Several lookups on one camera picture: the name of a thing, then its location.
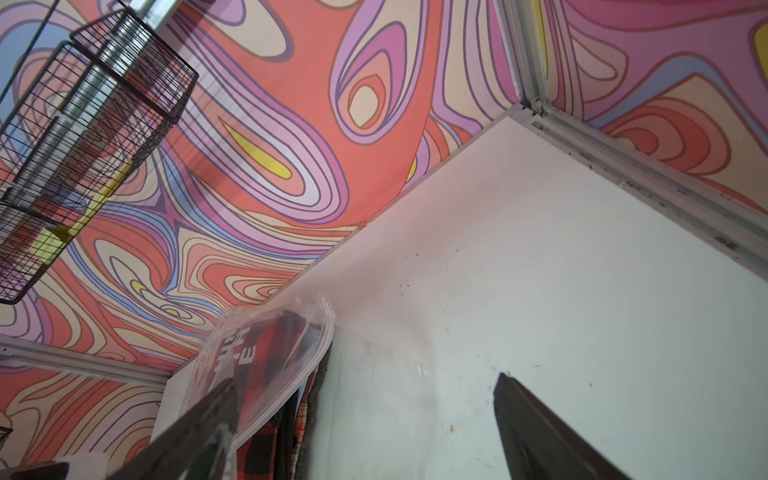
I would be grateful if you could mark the back black wire basket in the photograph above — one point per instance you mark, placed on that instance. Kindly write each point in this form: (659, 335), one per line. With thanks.
(106, 96)

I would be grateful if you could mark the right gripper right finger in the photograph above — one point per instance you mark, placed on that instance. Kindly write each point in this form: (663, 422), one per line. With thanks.
(537, 444)

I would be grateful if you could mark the red black plaid shirt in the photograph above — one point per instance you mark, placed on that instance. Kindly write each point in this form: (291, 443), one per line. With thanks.
(275, 362)

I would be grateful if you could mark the clear plastic vacuum bag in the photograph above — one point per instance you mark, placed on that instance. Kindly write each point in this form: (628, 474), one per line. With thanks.
(317, 397)

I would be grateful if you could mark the yellow sticky note pads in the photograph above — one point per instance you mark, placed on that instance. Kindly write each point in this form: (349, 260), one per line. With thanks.
(52, 240)

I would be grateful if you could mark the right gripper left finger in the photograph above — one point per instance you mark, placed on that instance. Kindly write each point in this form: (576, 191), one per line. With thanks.
(196, 446)

